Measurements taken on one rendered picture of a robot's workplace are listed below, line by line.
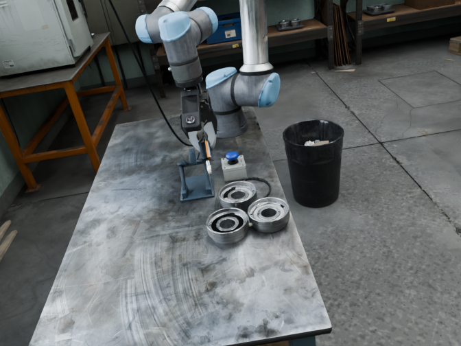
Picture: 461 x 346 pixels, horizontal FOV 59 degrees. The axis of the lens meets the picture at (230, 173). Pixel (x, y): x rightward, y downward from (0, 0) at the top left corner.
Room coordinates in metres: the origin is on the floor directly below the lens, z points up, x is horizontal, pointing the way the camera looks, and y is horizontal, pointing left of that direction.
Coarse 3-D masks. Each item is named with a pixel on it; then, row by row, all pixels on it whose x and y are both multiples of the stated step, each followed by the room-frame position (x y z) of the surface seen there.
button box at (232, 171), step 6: (240, 156) 1.13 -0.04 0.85; (222, 162) 1.11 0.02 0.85; (228, 162) 1.10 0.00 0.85; (234, 162) 1.09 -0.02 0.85; (240, 162) 1.10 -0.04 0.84; (222, 168) 1.08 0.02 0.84; (228, 168) 1.07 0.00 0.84; (234, 168) 1.07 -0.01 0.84; (240, 168) 1.07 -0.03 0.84; (228, 174) 1.07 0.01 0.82; (234, 174) 1.07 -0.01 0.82; (240, 174) 1.07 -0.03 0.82; (246, 174) 1.07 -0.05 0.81; (228, 180) 1.07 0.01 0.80; (234, 180) 1.07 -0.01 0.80
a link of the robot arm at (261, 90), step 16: (240, 0) 1.40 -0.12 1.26; (256, 0) 1.37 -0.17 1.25; (256, 16) 1.36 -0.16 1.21; (256, 32) 1.36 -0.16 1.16; (256, 48) 1.35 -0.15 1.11; (256, 64) 1.35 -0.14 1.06; (240, 80) 1.37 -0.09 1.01; (256, 80) 1.33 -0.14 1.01; (272, 80) 1.32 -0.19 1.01; (240, 96) 1.35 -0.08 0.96; (256, 96) 1.32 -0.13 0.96; (272, 96) 1.33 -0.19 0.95
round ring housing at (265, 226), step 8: (256, 200) 0.88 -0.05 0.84; (264, 200) 0.89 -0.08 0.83; (272, 200) 0.89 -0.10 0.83; (280, 200) 0.87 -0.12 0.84; (248, 208) 0.86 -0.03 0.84; (256, 208) 0.87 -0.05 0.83; (264, 208) 0.86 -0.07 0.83; (272, 208) 0.86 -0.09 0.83; (288, 208) 0.83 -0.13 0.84; (248, 216) 0.83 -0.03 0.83; (264, 216) 0.86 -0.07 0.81; (272, 216) 0.82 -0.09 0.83; (288, 216) 0.81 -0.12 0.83; (256, 224) 0.80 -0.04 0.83; (264, 224) 0.79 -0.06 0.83; (272, 224) 0.79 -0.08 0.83; (280, 224) 0.79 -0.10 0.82; (264, 232) 0.80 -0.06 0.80; (272, 232) 0.79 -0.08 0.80
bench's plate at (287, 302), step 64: (128, 128) 1.63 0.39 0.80; (256, 128) 1.41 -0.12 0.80; (128, 192) 1.11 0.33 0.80; (64, 256) 0.84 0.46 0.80; (128, 256) 0.80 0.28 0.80; (192, 256) 0.76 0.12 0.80; (256, 256) 0.72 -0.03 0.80; (64, 320) 0.63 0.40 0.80; (192, 320) 0.57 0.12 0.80; (256, 320) 0.54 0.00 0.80; (320, 320) 0.52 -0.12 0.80
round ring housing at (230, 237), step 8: (224, 208) 0.87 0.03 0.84; (232, 208) 0.87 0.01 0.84; (216, 216) 0.86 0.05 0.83; (208, 224) 0.83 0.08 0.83; (216, 224) 0.83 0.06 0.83; (224, 224) 0.84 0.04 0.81; (232, 224) 0.84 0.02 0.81; (208, 232) 0.81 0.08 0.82; (216, 232) 0.78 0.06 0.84; (232, 232) 0.77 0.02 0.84; (240, 232) 0.78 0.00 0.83; (216, 240) 0.79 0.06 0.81; (224, 240) 0.77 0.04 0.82; (232, 240) 0.77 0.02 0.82
